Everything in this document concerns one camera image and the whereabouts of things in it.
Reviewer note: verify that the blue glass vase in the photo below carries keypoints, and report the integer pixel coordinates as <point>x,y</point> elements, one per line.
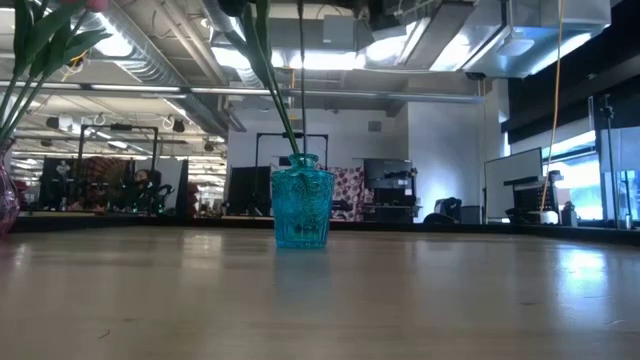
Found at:
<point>302,210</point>

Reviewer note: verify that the pink artificial tulip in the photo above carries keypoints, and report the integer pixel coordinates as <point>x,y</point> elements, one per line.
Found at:
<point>50,27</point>
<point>97,4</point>
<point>82,40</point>

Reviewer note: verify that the pink glass vase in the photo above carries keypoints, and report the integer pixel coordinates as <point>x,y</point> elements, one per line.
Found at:
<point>7,200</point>

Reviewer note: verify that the dotted patterned cloth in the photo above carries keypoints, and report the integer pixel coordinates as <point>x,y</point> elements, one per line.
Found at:
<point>350,190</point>

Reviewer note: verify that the black shelf unit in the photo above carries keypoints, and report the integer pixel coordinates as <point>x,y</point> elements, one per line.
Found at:
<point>387,175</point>

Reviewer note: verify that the black screen panel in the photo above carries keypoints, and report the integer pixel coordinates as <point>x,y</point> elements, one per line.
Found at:
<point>247,192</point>

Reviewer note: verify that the silver ceiling pipe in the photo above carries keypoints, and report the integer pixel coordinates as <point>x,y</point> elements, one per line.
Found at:
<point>240,91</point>

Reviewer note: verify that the black office chair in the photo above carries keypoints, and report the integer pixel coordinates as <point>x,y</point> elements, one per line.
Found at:
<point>447,207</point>

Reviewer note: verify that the person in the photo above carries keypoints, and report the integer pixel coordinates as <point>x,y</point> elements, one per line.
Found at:
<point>143,179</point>

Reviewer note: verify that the white board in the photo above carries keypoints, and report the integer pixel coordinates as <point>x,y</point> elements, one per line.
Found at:
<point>510,180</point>

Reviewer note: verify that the black equipment cart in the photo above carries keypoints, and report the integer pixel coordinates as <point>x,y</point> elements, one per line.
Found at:
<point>530,195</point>

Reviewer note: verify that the black tripod stand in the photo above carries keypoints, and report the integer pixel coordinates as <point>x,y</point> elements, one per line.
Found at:
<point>609,150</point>

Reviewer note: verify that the black gantry frame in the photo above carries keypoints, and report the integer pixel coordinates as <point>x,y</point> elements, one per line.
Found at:
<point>292,135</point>
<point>117,127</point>

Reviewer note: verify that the black aluminium table frame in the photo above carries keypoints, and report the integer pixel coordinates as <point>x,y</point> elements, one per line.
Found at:
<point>450,227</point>

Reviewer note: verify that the silver ceiling duct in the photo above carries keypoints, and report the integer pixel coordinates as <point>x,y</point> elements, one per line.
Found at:
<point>145,60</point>

